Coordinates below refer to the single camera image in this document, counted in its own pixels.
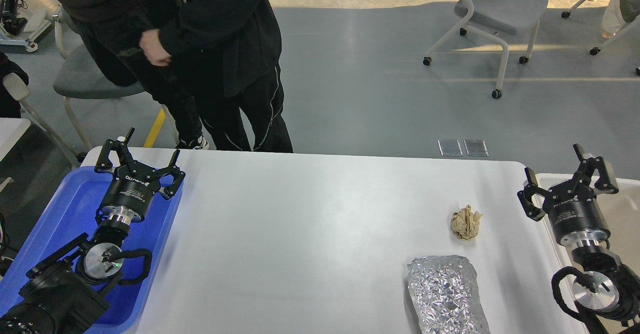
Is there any grey chair behind persons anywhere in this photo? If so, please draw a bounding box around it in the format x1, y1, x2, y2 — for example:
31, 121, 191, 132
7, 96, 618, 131
53, 8, 144, 149

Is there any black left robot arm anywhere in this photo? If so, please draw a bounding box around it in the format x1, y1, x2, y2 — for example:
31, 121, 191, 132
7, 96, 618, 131
1, 129, 186, 334

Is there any white side table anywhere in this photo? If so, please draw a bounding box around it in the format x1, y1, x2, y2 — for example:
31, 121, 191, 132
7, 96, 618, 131
0, 117, 32, 161

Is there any metal floor plate left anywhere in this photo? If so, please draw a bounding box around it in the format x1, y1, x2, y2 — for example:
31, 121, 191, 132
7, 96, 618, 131
438, 140, 464, 157

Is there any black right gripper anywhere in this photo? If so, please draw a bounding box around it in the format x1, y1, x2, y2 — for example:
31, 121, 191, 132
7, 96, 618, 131
517, 144, 619, 248

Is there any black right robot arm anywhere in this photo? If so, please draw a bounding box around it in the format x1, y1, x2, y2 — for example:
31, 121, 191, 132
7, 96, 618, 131
517, 144, 640, 334

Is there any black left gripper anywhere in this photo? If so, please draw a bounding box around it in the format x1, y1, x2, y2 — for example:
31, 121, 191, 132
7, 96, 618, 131
94, 128, 186, 222

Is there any metal floor plate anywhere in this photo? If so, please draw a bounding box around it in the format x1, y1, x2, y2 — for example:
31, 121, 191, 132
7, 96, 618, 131
464, 140, 489, 157
438, 140, 464, 157

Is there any white equipment stand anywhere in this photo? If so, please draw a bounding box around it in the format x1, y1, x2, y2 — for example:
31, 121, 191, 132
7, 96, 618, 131
0, 0, 53, 52

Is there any beige plastic bin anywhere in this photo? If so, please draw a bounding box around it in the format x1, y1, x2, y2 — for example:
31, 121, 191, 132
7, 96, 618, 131
531, 173, 640, 334

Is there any person in dark trousers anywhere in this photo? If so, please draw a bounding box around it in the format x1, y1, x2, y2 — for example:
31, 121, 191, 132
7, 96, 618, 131
58, 0, 210, 150

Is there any white chair at left edge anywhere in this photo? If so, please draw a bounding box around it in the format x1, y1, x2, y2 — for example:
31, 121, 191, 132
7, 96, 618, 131
0, 52, 80, 169

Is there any aluminium foil sheet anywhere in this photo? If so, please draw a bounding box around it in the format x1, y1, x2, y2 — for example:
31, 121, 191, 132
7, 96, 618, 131
407, 255, 490, 334

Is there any blue plastic tray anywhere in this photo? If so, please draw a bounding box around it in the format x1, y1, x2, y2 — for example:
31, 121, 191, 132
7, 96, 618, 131
0, 166, 184, 334

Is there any metal floor plate right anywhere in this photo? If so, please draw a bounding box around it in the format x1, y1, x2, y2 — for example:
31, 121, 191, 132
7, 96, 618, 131
464, 140, 489, 157

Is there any grey white office chair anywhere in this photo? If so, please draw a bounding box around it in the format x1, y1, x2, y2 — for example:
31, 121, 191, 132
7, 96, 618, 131
422, 0, 548, 99

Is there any person in black jacket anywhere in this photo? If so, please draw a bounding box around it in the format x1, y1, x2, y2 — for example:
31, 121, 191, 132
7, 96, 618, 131
140, 0, 293, 153

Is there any crumpled brown paper ball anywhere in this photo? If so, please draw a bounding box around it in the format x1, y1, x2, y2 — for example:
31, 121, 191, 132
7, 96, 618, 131
450, 205, 483, 242

